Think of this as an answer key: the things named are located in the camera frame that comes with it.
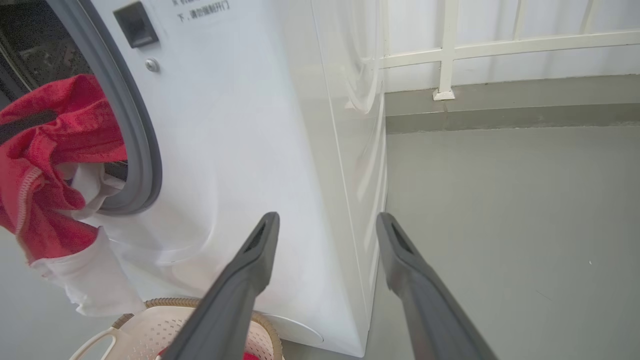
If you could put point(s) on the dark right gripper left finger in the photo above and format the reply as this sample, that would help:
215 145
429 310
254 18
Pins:
235 300

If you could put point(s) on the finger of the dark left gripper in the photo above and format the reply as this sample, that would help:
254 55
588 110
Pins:
25 127

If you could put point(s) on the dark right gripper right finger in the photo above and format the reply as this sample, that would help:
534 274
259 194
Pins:
425 310

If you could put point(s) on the red garment with printed logo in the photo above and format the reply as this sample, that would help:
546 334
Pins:
250 356

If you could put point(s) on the red shirt white trim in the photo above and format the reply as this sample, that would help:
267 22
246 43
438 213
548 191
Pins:
60 200

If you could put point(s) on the steel washing drum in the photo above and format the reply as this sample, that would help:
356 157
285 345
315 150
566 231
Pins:
45 55

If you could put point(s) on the cream perforated laundry basket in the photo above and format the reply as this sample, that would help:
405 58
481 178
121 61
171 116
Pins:
145 330

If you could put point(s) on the grey rubber door gasket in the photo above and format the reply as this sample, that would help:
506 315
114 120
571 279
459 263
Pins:
135 125

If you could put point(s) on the black door latch socket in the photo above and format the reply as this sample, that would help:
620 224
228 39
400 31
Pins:
136 25

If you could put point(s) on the white washing machine body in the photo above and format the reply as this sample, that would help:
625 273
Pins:
250 125

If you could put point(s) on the round white filter cover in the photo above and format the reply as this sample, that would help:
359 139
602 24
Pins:
300 330

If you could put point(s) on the small round metal button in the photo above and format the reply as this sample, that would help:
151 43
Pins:
152 65

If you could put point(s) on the white metal railing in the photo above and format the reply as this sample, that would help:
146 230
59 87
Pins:
447 50

